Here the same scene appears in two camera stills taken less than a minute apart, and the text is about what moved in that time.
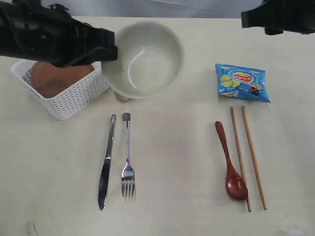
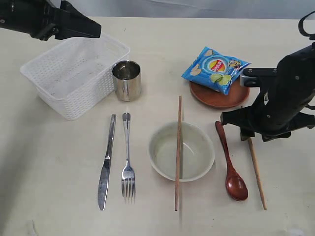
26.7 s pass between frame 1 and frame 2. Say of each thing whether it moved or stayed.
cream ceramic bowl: moved
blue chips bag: moved
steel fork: stayed
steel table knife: stayed
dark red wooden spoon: stayed
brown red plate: moved
